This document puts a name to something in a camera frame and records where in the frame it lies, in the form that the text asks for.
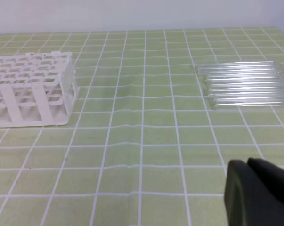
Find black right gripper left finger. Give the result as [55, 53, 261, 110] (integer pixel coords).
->
[224, 160, 284, 226]

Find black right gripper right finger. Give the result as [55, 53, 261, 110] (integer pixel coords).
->
[247, 158, 284, 204]

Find white plastic test tube rack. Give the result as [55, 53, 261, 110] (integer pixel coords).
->
[0, 51, 79, 128]

